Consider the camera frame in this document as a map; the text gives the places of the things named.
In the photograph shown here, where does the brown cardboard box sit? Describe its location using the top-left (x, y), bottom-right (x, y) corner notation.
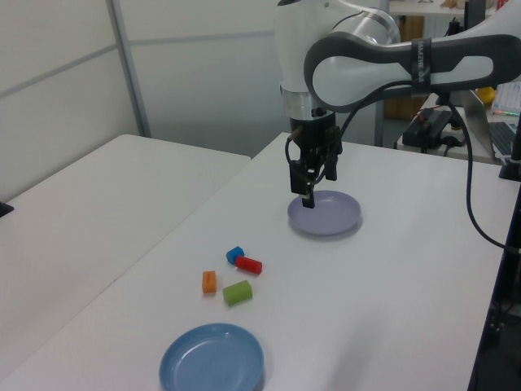
top-left (384, 15), bottom-right (427, 121)

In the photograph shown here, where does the black stand pole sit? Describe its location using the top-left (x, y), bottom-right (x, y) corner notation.
top-left (499, 113), bottom-right (521, 181)

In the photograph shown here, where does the green rectangular block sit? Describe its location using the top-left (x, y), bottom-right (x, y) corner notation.
top-left (222, 279), bottom-right (254, 307)

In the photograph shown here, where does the dark frame post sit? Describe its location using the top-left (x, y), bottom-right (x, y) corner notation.
top-left (467, 191), bottom-right (521, 391)

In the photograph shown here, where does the orange rectangular block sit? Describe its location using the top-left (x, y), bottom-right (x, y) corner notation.
top-left (202, 270), bottom-right (219, 295)

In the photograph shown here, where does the blue block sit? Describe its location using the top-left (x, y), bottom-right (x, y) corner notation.
top-left (225, 245), bottom-right (245, 266)

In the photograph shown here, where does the silver laptop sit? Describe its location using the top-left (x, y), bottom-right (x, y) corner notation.
top-left (463, 89), bottom-right (519, 160)

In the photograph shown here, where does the yellow toy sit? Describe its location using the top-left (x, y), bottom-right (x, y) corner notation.
top-left (476, 86), bottom-right (497, 108)

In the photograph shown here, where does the grey emergency stop button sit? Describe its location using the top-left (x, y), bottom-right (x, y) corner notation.
top-left (441, 121), bottom-right (466, 148)

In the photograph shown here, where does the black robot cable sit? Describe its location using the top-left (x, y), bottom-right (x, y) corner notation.
top-left (284, 79), bottom-right (521, 256)

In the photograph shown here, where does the red cylinder block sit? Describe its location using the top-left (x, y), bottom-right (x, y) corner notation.
top-left (234, 256), bottom-right (264, 277)

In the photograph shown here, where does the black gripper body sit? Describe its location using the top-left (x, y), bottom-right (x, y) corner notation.
top-left (288, 112), bottom-right (343, 163)

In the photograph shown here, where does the purple plate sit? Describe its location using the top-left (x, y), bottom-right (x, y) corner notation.
top-left (287, 190), bottom-right (363, 237)

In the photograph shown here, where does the blue plate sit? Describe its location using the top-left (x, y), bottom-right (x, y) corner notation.
top-left (159, 323), bottom-right (265, 391)

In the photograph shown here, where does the black power supply box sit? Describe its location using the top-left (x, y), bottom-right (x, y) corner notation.
top-left (402, 108), bottom-right (453, 152)

